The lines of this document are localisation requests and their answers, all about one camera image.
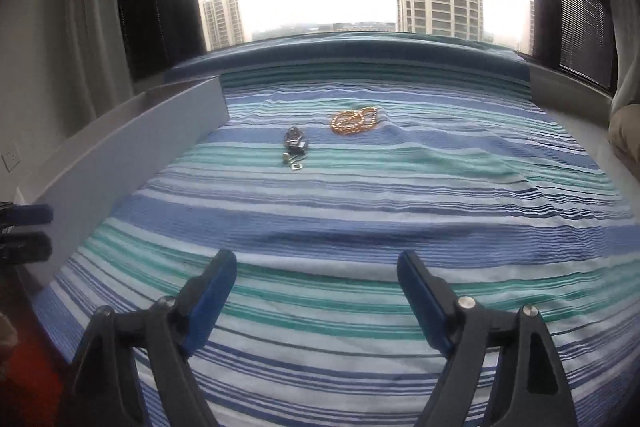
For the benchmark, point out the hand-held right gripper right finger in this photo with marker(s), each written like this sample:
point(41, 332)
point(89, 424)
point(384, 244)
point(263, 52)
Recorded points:
point(420, 292)

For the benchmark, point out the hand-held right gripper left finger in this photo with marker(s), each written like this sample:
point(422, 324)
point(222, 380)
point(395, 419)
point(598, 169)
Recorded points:
point(212, 292)

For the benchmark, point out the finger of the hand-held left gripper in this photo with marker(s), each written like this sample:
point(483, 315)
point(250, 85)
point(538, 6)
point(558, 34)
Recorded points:
point(27, 248)
point(32, 213)

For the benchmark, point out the dark silver charm jewelry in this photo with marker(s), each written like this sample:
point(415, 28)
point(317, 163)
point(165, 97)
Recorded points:
point(296, 147)

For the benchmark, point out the blue green striped bedsheet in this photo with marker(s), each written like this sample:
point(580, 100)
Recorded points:
point(375, 217)

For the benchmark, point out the grey bed side board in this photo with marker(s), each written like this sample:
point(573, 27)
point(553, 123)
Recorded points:
point(125, 147)

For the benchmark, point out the light sheer curtain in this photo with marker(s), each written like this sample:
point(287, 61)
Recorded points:
point(95, 7)

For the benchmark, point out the beige pillow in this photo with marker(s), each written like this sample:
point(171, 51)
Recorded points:
point(627, 137)

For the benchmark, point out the small beige apartment building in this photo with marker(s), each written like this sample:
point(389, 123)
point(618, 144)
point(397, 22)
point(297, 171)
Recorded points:
point(225, 22)

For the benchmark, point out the distant beige building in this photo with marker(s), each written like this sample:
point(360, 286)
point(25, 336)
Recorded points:
point(531, 27)

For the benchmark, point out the dark window blind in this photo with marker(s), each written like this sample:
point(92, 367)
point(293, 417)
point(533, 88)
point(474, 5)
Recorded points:
point(587, 27)

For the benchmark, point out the white wall socket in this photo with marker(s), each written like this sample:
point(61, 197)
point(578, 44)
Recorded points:
point(11, 159)

